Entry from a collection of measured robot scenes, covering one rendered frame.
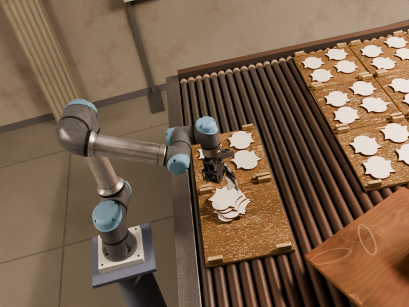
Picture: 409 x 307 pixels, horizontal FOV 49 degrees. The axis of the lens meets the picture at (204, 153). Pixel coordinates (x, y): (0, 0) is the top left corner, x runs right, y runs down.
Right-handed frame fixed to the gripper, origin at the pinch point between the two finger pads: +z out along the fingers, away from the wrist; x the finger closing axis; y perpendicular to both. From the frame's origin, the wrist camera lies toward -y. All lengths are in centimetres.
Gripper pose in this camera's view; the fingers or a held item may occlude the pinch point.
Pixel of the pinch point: (223, 186)
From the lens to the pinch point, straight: 188.9
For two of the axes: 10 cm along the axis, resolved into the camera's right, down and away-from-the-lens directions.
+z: 1.8, 7.6, 6.2
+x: 8.6, 1.9, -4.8
